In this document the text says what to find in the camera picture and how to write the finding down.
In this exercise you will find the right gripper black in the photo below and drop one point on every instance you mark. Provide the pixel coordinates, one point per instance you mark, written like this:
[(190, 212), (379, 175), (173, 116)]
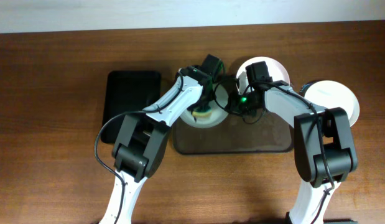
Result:
[(252, 104)]

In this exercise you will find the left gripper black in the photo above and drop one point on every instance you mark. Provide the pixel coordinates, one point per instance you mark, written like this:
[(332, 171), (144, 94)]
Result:
[(201, 106)]

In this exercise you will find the white plate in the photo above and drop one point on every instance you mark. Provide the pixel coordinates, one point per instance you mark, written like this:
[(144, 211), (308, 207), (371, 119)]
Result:
[(276, 70), (332, 94), (212, 117)]

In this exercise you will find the green yellow sponge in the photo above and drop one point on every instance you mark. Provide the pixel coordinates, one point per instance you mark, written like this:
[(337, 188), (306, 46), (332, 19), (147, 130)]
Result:
[(202, 112)]

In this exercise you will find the brown serving tray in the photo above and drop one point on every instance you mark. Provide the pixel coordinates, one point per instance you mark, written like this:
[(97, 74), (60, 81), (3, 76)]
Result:
[(259, 134)]

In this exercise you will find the black plastic tray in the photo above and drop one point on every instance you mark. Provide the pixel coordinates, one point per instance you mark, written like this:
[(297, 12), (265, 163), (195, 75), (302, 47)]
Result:
[(130, 91)]

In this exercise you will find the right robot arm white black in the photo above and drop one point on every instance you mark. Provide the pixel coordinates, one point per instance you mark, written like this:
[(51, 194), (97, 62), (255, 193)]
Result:
[(324, 150)]

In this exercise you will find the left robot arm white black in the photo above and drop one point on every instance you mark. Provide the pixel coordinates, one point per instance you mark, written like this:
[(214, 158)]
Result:
[(140, 145)]

